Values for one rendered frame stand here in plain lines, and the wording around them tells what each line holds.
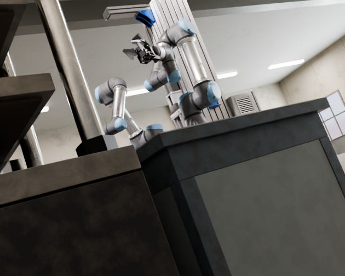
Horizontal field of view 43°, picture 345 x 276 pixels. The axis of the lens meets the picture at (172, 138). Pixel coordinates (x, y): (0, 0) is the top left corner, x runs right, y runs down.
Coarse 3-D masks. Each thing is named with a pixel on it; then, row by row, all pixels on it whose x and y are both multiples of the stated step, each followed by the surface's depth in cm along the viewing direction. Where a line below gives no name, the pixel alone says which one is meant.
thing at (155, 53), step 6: (138, 48) 222; (144, 48) 219; (150, 48) 222; (156, 48) 228; (138, 54) 222; (144, 54) 220; (150, 54) 218; (156, 54) 227; (144, 60) 221; (150, 60) 224; (156, 60) 227
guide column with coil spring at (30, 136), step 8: (8, 56) 147; (8, 64) 146; (0, 72) 145; (8, 72) 145; (32, 128) 143; (32, 136) 141; (24, 144) 140; (32, 144) 140; (24, 152) 140; (32, 152) 139; (40, 152) 141; (32, 160) 139; (40, 160) 140
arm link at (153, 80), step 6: (162, 36) 264; (162, 42) 261; (168, 42) 263; (156, 66) 247; (162, 66) 248; (156, 72) 243; (150, 78) 241; (156, 78) 238; (144, 84) 243; (150, 84) 241; (156, 84) 239; (162, 84) 239; (150, 90) 243
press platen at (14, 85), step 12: (0, 84) 105; (12, 84) 106; (24, 84) 108; (36, 84) 109; (48, 84) 111; (0, 96) 104; (12, 96) 106; (24, 96) 108; (36, 96) 111; (48, 96) 114; (24, 132) 134
